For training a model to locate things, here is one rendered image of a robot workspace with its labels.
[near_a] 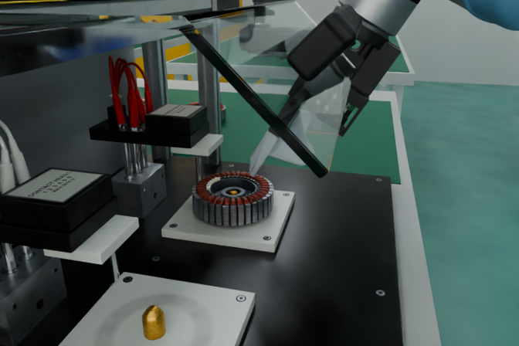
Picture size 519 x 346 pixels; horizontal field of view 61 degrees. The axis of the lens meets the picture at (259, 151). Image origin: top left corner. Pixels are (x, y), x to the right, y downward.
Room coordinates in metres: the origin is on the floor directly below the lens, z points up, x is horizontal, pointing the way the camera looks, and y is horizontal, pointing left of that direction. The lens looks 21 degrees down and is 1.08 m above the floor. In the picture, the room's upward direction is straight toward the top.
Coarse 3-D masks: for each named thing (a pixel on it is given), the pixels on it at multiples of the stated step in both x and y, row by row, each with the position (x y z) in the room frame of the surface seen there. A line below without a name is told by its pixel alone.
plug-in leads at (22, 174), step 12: (0, 120) 0.36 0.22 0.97; (0, 144) 0.34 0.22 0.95; (12, 144) 0.36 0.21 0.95; (12, 156) 0.36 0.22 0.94; (0, 168) 0.34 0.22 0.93; (12, 168) 0.34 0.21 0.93; (24, 168) 0.36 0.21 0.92; (0, 180) 0.36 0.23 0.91; (12, 180) 0.34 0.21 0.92; (24, 180) 0.36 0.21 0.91; (0, 192) 0.36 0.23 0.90
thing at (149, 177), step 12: (132, 168) 0.60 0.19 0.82; (144, 168) 0.60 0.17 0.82; (156, 168) 0.60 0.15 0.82; (120, 180) 0.55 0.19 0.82; (132, 180) 0.55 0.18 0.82; (144, 180) 0.55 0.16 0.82; (156, 180) 0.59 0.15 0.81; (120, 192) 0.55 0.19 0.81; (132, 192) 0.54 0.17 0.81; (144, 192) 0.55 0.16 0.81; (156, 192) 0.58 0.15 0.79; (120, 204) 0.55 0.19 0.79; (132, 204) 0.55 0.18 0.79; (144, 204) 0.55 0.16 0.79; (156, 204) 0.58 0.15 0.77; (132, 216) 0.55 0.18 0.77; (144, 216) 0.54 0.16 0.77
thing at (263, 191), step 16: (208, 176) 0.58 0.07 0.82; (224, 176) 0.58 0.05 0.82; (240, 176) 0.58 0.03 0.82; (256, 176) 0.58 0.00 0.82; (192, 192) 0.53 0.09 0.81; (208, 192) 0.53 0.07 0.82; (224, 192) 0.55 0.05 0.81; (240, 192) 0.55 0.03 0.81; (256, 192) 0.52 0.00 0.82; (272, 192) 0.53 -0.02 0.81; (208, 208) 0.50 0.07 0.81; (224, 208) 0.49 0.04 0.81; (240, 208) 0.49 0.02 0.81; (256, 208) 0.50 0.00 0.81; (272, 208) 0.53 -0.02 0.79; (224, 224) 0.49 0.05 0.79; (240, 224) 0.49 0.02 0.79
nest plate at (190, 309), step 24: (120, 288) 0.38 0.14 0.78; (144, 288) 0.38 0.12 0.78; (168, 288) 0.38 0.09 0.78; (192, 288) 0.38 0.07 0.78; (216, 288) 0.38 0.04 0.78; (96, 312) 0.34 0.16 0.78; (120, 312) 0.34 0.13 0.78; (168, 312) 0.34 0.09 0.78; (192, 312) 0.34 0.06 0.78; (216, 312) 0.34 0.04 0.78; (240, 312) 0.34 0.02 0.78; (72, 336) 0.31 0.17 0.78; (96, 336) 0.31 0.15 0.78; (120, 336) 0.31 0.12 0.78; (168, 336) 0.31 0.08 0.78; (192, 336) 0.31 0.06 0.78; (216, 336) 0.31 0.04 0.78; (240, 336) 0.32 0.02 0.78
